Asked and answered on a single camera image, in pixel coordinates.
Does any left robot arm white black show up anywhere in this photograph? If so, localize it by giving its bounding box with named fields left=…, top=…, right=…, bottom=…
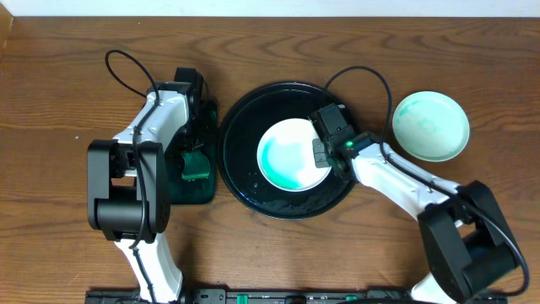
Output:
left=87, top=74, right=217, bottom=303

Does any round black tray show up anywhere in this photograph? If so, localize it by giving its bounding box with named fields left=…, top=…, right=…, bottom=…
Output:
left=217, top=81, right=355, bottom=220

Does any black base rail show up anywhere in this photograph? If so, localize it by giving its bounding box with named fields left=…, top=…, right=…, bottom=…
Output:
left=84, top=289, right=509, bottom=304

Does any green and yellow sponge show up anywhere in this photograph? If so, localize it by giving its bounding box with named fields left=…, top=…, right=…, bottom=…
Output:
left=181, top=150, right=211, bottom=181

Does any rectangular dark green tray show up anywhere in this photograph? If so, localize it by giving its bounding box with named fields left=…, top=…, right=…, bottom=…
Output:
left=165, top=100, right=218, bottom=205

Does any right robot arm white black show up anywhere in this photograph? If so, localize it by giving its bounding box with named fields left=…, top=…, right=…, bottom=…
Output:
left=313, top=127, right=530, bottom=303

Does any white plate with green stain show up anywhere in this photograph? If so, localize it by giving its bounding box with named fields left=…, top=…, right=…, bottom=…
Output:
left=256, top=118, right=331, bottom=193

